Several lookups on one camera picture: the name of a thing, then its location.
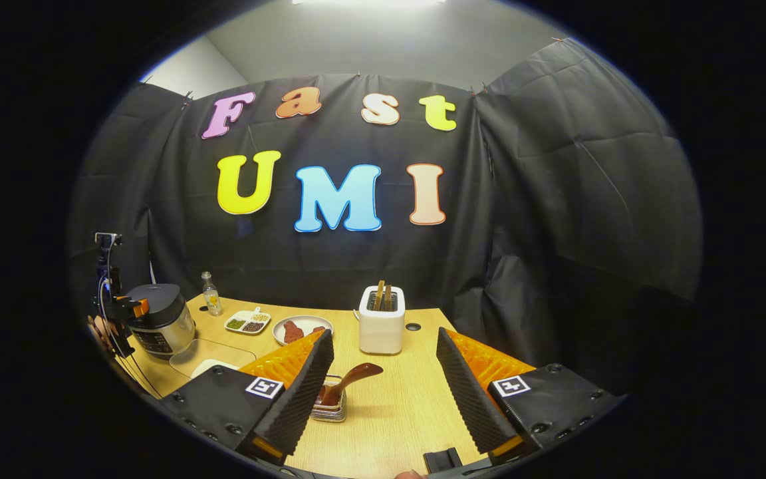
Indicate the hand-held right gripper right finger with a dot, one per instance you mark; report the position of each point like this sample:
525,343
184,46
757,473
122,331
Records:
466,392

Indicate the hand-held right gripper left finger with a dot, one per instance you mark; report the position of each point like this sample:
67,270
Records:
300,392

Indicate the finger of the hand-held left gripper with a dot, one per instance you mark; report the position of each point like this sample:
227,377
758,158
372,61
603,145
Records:
131,308

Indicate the grey rice cooker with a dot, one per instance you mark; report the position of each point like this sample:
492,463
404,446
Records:
163,326

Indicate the brown wooden spoon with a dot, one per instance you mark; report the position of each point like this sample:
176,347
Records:
356,374

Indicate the clear rice container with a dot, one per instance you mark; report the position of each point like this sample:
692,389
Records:
210,349

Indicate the white rice heap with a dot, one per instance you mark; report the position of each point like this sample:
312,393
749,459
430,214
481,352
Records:
213,368

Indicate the round white plate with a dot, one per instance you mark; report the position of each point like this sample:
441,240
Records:
310,320

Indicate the small clear glass bottle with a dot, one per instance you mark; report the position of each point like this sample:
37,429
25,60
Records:
211,303

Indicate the white divided bean dish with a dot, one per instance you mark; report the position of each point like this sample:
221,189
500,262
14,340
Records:
247,318

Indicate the white toaster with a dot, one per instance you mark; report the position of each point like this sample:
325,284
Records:
382,332

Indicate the brown toast slice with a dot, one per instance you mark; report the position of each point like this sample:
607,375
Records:
379,296
388,298

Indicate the ceiling light panel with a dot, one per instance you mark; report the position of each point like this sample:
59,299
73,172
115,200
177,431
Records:
370,2

